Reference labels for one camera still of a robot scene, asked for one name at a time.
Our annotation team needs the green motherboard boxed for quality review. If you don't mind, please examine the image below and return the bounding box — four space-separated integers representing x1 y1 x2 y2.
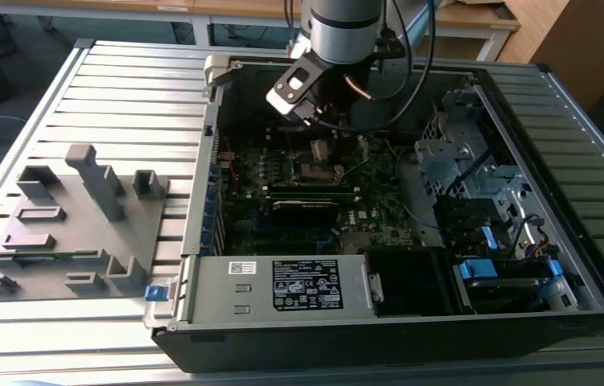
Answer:
213 127 426 257

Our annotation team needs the black PC case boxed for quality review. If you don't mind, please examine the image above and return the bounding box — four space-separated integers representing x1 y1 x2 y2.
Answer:
142 53 604 374

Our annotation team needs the RAM slot with black clips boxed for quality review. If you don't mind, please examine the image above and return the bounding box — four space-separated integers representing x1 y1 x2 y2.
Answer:
262 190 362 201

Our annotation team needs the hard disk in blue carrier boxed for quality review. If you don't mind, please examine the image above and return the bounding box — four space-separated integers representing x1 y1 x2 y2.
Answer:
453 258 565 315

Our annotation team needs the black drive cable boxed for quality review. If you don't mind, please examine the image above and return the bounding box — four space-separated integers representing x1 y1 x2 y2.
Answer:
442 146 494 199

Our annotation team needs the silver CPU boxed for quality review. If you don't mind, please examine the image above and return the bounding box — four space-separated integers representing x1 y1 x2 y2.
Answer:
308 138 330 163

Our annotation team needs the wooden desk white frame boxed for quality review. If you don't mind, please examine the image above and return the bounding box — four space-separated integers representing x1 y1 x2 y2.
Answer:
193 0 521 62
0 0 212 46

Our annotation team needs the wrist camera with black bracket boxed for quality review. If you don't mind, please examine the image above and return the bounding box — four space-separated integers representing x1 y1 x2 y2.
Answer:
369 27 405 74
265 51 330 124

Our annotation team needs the blue plastic bay latch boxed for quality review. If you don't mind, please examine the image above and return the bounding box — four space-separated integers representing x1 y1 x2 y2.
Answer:
478 225 497 251

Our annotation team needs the grey parts rack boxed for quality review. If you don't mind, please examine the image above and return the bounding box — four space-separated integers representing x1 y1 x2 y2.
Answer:
0 143 172 303

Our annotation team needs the black looped cable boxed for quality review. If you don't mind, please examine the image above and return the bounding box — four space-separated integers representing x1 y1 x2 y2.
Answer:
392 87 437 136

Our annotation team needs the black expansion card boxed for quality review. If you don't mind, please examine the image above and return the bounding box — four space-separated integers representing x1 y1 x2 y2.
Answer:
272 199 342 228

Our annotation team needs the wooden cabinet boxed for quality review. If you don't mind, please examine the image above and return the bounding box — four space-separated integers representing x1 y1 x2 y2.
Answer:
497 0 604 110

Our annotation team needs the coloured wire bundle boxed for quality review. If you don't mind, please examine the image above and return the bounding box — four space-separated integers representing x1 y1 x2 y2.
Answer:
525 235 556 261

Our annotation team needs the CPU socket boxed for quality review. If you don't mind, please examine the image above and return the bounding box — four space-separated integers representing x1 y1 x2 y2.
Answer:
288 149 346 184

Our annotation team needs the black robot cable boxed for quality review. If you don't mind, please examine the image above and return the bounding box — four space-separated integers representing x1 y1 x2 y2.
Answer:
362 0 413 101
309 0 437 130

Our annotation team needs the RAM slot with white clips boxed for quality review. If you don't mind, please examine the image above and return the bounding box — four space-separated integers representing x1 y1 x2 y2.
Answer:
266 181 361 192

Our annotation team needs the black plastic air shroud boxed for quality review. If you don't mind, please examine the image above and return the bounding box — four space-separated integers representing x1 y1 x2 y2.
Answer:
364 248 464 318

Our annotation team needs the green RAM stick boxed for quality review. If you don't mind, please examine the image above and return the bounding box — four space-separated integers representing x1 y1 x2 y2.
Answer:
10 251 102 261

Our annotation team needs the grey power supply unit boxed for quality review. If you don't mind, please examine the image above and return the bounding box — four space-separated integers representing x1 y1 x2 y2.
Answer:
186 253 388 325

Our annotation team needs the silver metal drive cage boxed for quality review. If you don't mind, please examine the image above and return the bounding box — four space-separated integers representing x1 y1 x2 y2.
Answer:
412 82 538 242

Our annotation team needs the grey case handle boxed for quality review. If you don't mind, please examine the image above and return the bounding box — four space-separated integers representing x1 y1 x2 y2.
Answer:
201 55 232 88

